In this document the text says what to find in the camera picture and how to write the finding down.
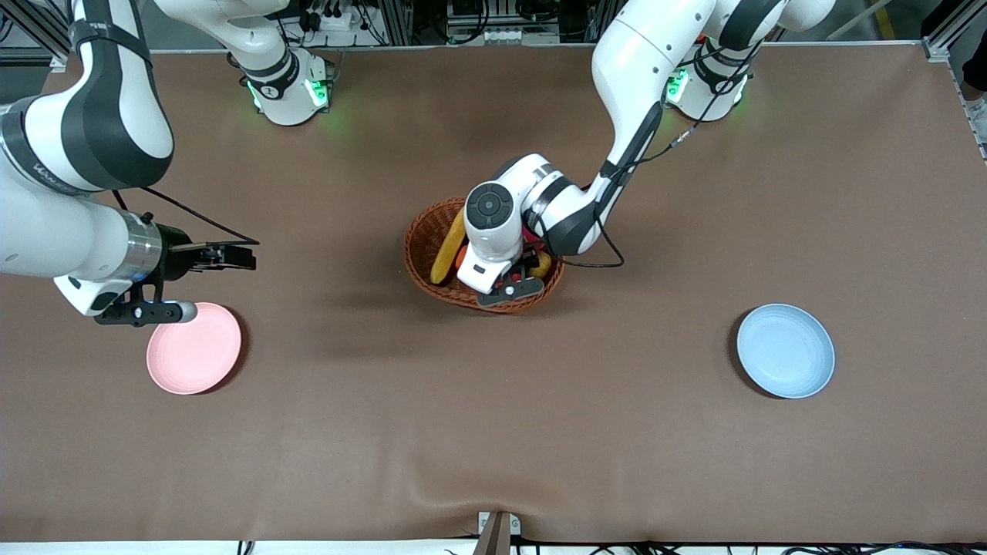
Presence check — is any pink plate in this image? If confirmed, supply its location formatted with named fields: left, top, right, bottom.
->
left=146, top=302, right=242, bottom=395

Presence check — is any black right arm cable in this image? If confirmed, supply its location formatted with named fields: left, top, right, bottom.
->
left=112, top=187, right=261, bottom=247

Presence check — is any blue plate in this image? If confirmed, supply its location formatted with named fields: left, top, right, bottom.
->
left=736, top=303, right=836, bottom=399

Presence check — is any aluminium frame profile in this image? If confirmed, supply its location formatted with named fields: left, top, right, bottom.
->
left=0, top=0, right=74, bottom=66
left=921, top=0, right=974, bottom=62

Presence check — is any brown table cloth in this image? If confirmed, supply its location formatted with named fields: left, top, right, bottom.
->
left=0, top=42, right=987, bottom=544

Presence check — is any white power strip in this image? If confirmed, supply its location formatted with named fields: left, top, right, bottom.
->
left=297, top=0, right=375, bottom=32

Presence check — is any brown wicker basket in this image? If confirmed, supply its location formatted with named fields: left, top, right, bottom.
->
left=404, top=197, right=566, bottom=314

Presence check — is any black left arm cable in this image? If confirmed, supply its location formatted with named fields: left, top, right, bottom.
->
left=532, top=46, right=741, bottom=269

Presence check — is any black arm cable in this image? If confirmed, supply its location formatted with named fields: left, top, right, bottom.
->
left=532, top=46, right=741, bottom=269
left=112, top=187, right=261, bottom=247

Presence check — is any grey metal table clamp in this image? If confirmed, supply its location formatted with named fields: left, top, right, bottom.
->
left=477, top=511, right=521, bottom=555

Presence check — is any yellow banana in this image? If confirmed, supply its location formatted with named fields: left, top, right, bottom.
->
left=429, top=207, right=467, bottom=285

